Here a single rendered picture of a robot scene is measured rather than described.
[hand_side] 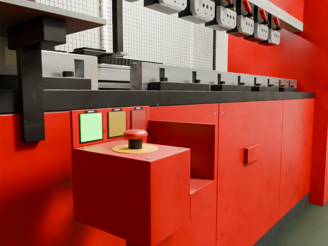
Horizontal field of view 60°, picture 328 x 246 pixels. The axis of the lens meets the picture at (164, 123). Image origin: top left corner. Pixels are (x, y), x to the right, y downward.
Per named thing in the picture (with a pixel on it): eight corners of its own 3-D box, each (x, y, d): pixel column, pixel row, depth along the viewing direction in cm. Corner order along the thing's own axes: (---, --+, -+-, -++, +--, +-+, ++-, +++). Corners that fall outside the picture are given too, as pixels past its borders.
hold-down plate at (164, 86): (160, 91, 93) (160, 81, 93) (148, 91, 97) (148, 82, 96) (209, 91, 116) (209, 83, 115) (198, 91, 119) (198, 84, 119)
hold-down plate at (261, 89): (259, 92, 153) (259, 86, 153) (249, 92, 157) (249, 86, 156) (278, 92, 176) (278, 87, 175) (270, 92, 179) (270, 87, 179)
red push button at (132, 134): (136, 156, 42) (136, 132, 42) (117, 153, 44) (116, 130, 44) (153, 152, 45) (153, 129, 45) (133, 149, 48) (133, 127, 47)
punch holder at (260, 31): (257, 36, 156) (258, 5, 154) (242, 38, 162) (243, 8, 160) (267, 40, 167) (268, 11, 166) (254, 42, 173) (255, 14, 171)
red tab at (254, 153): (247, 164, 128) (248, 148, 127) (243, 163, 129) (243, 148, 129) (260, 158, 139) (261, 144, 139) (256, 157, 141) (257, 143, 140)
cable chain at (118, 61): (99, 63, 129) (99, 54, 128) (91, 64, 133) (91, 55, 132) (163, 69, 162) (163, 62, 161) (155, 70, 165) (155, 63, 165)
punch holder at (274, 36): (271, 41, 171) (272, 13, 169) (257, 43, 177) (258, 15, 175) (279, 45, 182) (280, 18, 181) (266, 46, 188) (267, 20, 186)
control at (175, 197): (151, 250, 38) (150, 114, 36) (73, 219, 47) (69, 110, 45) (214, 202, 54) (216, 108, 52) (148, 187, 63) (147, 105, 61)
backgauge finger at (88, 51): (110, 56, 92) (110, 40, 91) (67, 62, 109) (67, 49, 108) (137, 59, 101) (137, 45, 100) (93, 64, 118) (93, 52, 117)
